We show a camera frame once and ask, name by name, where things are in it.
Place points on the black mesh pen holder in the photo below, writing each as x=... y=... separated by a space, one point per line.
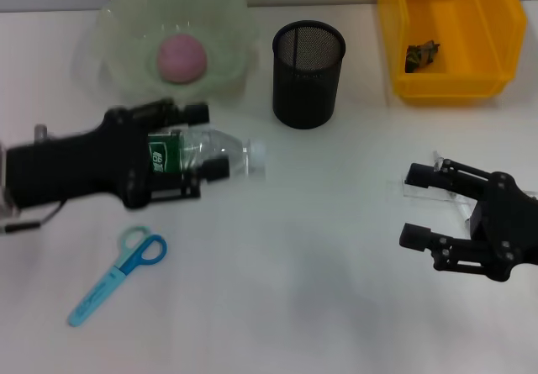
x=304 y=92

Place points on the clear green-label water bottle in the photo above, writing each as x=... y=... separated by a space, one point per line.
x=218 y=147

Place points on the translucent green plastic fruit bowl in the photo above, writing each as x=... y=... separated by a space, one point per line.
x=126 y=46

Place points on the transparent plastic ruler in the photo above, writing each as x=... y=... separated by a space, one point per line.
x=424 y=193

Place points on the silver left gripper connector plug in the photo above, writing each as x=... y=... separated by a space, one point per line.
x=40 y=132

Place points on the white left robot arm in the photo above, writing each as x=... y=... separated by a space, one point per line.
x=5 y=180

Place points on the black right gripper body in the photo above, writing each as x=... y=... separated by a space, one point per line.
x=513 y=227

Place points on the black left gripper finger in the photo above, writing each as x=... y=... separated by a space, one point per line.
x=216 y=170
x=193 y=113

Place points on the pink toy peach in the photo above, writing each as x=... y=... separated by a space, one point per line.
x=181 y=59

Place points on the blue scissors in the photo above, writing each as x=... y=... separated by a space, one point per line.
x=134 y=256

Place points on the white grey pen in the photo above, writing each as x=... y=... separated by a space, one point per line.
x=464 y=214

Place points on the green plastic wrapper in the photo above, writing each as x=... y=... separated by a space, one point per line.
x=420 y=56

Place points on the yellow plastic bin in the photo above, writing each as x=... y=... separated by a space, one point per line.
x=471 y=75

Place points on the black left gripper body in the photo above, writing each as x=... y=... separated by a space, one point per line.
x=75 y=168

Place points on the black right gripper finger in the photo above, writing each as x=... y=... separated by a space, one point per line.
x=420 y=174
x=414 y=236

